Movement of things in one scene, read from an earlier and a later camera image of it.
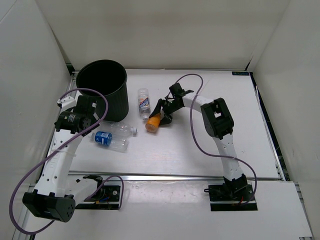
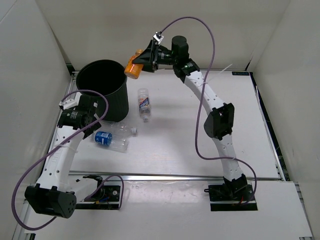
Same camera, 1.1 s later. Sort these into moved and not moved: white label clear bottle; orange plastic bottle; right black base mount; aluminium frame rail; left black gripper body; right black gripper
Moved: orange plastic bottle; right black gripper
Not moved: white label clear bottle; right black base mount; aluminium frame rail; left black gripper body
